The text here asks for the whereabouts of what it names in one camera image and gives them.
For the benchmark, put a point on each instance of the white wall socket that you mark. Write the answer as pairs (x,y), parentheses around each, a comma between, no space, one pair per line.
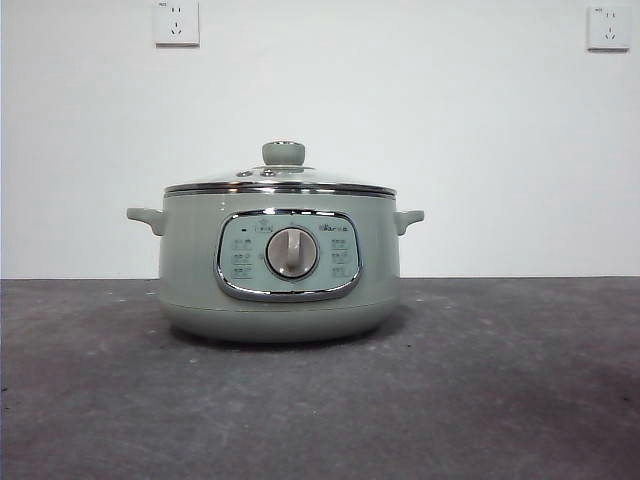
(608,27)
(177,22)

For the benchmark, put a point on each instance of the glass lid with green knob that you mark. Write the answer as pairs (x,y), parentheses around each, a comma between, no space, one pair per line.
(283,152)

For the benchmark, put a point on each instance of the pale green electric pot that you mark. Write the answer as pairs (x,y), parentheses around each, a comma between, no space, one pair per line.
(190,260)

